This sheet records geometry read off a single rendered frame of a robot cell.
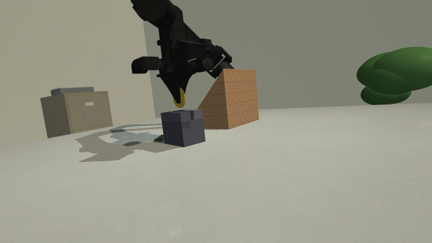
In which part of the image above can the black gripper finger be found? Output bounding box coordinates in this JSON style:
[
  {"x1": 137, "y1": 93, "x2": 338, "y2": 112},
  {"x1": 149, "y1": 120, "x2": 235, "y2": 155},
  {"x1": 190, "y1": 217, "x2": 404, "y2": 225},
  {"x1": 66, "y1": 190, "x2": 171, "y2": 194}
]
[
  {"x1": 179, "y1": 71, "x2": 196, "y2": 93},
  {"x1": 157, "y1": 71, "x2": 181, "y2": 104}
]

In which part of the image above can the dark green rectangular holder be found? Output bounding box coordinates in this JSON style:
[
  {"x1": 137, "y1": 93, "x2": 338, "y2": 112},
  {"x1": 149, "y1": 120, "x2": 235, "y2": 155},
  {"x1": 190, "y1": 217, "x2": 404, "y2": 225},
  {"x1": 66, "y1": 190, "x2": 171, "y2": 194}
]
[{"x1": 154, "y1": 135, "x2": 164, "y2": 142}]

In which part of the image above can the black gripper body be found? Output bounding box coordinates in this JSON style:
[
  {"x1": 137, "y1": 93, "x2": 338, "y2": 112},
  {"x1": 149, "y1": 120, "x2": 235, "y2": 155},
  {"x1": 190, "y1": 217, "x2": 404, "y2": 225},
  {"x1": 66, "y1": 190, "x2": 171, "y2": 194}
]
[{"x1": 131, "y1": 31, "x2": 214, "y2": 74}]

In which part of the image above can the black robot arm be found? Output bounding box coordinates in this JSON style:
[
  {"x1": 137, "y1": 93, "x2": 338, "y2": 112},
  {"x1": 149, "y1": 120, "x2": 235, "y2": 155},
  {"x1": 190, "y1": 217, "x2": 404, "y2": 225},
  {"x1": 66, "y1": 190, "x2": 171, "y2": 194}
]
[{"x1": 131, "y1": 0, "x2": 234, "y2": 79}]

